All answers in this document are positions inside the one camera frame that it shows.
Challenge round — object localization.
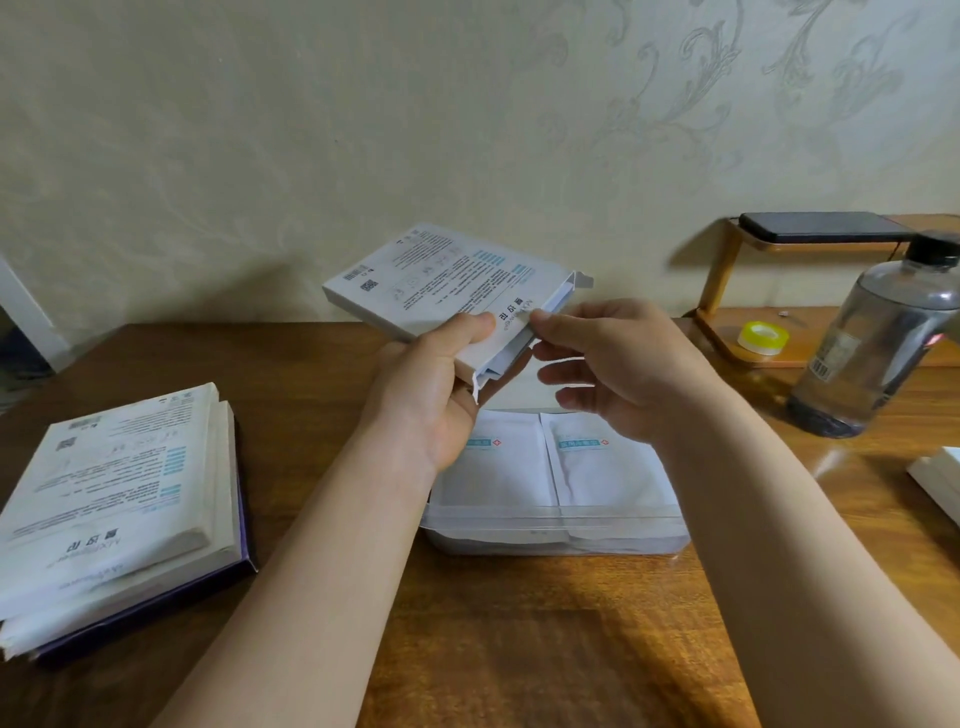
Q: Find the person's left hand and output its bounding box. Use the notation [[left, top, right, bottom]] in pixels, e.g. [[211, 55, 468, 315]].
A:
[[358, 311, 535, 478]]

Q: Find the person's right hand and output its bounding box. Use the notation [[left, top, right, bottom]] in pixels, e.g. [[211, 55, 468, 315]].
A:
[[528, 298, 733, 448]]

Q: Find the stack of white boxes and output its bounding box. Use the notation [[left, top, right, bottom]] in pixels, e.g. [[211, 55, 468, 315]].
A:
[[0, 382, 258, 663], [322, 221, 595, 403]]

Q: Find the clear plastic container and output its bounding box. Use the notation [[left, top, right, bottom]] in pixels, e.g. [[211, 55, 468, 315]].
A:
[[419, 389, 691, 558]]

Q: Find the white box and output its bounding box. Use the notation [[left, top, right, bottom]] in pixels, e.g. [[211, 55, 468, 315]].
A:
[[907, 447, 960, 526]]

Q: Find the person's right forearm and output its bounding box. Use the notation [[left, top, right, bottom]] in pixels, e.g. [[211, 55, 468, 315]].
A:
[[659, 397, 960, 728]]

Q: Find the person's left forearm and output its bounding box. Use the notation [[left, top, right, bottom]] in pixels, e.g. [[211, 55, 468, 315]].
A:
[[149, 434, 436, 728]]

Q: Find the yellow tape roll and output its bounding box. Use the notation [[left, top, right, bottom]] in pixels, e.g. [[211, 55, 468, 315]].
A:
[[737, 320, 790, 355]]

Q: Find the small wooden desk shelf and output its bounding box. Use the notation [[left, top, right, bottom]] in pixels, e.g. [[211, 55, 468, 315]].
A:
[[689, 215, 960, 370]]

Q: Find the clear bottle with black cap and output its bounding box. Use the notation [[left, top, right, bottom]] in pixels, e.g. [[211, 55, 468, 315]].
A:
[[785, 232, 960, 440]]

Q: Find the black smartphone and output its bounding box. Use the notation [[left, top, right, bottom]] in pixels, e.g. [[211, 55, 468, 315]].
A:
[[738, 212, 920, 245]]

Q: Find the dark blue bundle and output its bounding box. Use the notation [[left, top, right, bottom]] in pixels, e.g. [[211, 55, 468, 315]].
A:
[[0, 329, 54, 376]]

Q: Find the white bookshelf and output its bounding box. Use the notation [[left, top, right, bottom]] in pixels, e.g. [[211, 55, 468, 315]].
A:
[[0, 254, 73, 373]]

